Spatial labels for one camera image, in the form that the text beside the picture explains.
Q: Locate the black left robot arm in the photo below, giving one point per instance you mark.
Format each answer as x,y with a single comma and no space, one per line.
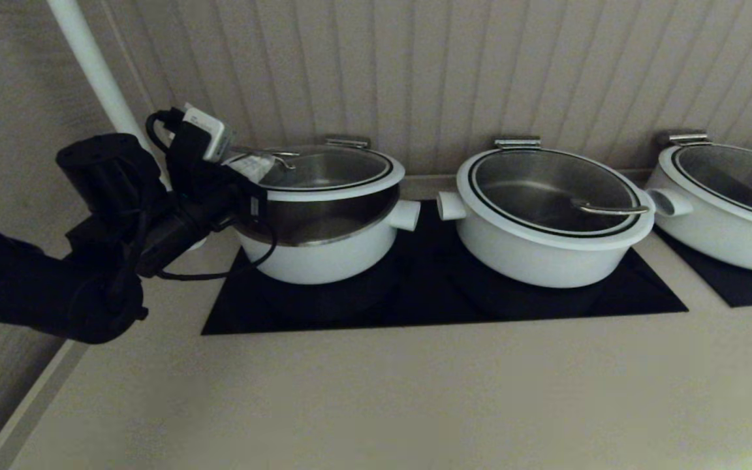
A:
10,287

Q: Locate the small black glass cooktop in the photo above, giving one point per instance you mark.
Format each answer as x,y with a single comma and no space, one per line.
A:
748,287

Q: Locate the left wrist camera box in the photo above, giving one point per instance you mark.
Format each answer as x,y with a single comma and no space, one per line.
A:
206,130

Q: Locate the white round pole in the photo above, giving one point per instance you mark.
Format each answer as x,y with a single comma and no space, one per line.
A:
95,65

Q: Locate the white-rimmed glass pot lid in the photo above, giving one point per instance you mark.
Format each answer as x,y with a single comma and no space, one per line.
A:
741,176
337,170

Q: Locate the white pot with steel rim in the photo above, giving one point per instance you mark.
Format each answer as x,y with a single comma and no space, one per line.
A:
324,261

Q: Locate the large black glass cooktop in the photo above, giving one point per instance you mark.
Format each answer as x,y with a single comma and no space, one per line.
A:
428,300

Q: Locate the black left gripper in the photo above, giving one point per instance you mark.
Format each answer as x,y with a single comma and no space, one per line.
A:
206,186

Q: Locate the middle white pot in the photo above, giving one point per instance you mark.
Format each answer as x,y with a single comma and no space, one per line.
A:
539,189

